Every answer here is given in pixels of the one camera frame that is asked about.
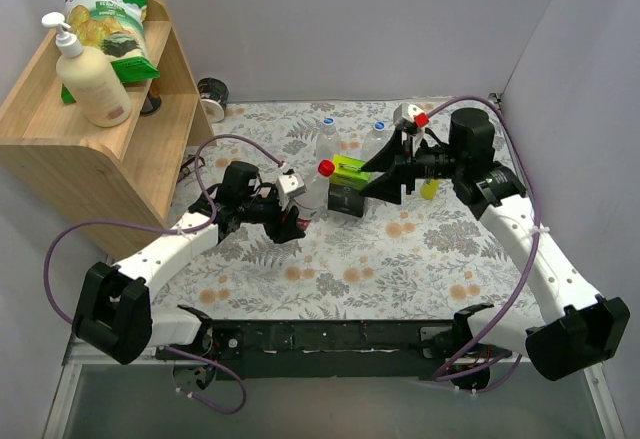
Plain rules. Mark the wooden shelf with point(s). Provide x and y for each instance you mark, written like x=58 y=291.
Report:
x=125 y=173

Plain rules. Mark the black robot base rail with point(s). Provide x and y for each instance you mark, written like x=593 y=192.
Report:
x=330 y=348

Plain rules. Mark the black tape roll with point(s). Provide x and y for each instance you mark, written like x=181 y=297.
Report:
x=214 y=95

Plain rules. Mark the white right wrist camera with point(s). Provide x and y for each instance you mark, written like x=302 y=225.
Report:
x=411 y=119

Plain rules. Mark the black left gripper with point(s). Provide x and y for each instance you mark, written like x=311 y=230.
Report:
x=275 y=220

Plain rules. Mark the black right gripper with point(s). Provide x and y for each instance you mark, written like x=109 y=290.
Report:
x=406 y=167

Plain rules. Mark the green Gillette razor box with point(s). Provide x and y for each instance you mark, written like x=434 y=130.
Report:
x=346 y=183

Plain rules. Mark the red bottle cap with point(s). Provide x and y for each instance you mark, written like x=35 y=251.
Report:
x=326 y=168

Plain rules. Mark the red label water bottle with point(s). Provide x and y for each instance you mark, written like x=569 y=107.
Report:
x=312 y=200

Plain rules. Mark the yellow bottle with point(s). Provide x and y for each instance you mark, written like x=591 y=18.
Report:
x=429 y=188

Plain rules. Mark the clear plastic bottle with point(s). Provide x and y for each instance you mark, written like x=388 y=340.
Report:
x=328 y=143
x=374 y=141

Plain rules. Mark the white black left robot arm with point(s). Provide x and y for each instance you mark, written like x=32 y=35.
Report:
x=115 y=311

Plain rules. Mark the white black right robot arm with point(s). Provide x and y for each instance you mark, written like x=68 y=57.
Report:
x=554 y=317

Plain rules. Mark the cassava chips bag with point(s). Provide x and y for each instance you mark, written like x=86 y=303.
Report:
x=116 y=28

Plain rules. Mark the cream lotion pump bottle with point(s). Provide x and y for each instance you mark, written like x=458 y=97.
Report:
x=88 y=76

